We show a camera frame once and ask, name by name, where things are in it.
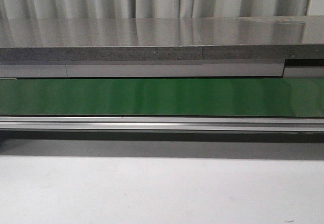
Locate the green conveyor belt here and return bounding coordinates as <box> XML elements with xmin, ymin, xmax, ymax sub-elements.
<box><xmin>1</xmin><ymin>78</ymin><xmax>323</xmax><ymax>117</ymax></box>

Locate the grey stone counter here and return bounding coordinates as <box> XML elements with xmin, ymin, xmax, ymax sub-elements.
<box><xmin>1</xmin><ymin>16</ymin><xmax>323</xmax><ymax>78</ymax></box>

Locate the aluminium conveyor frame rail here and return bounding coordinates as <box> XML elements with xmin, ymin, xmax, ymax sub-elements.
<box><xmin>1</xmin><ymin>116</ymin><xmax>323</xmax><ymax>132</ymax></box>

